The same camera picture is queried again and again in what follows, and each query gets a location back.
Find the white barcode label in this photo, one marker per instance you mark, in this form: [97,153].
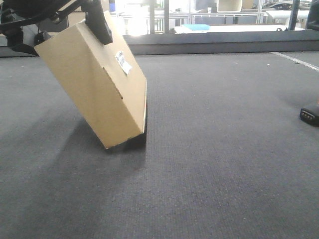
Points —
[125,66]

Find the brown cardboard package box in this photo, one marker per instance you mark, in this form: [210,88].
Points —
[112,103]

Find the dark conveyor side rail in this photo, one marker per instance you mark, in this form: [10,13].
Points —
[221,42]

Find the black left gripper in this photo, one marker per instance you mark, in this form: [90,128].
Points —
[15,14]

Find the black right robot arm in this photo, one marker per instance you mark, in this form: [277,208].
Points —
[313,15]

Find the white work table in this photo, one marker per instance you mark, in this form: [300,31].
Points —
[235,28]

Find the blue foam pad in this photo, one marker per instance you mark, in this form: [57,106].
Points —
[196,27]

